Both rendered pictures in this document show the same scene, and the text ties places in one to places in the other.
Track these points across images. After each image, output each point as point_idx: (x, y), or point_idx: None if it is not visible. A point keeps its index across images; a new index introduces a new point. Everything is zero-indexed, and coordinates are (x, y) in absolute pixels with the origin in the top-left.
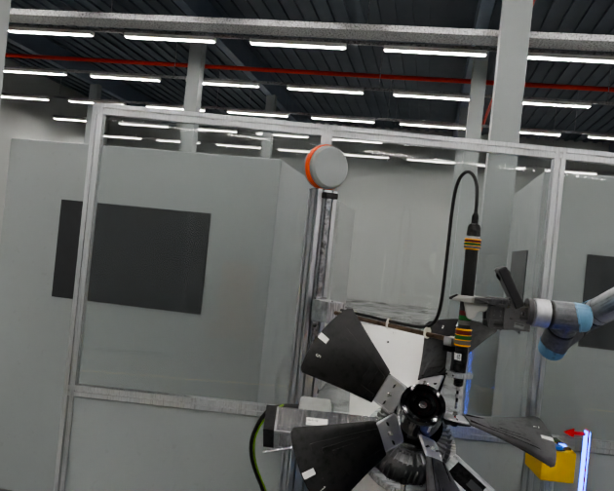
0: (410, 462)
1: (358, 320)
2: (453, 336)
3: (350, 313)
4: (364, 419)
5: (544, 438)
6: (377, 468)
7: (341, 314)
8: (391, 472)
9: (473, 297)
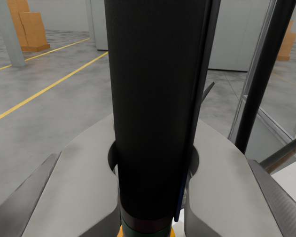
0: None
1: (202, 99)
2: (176, 230)
3: (208, 88)
4: (182, 203)
5: None
6: None
7: (208, 86)
8: None
9: (62, 149)
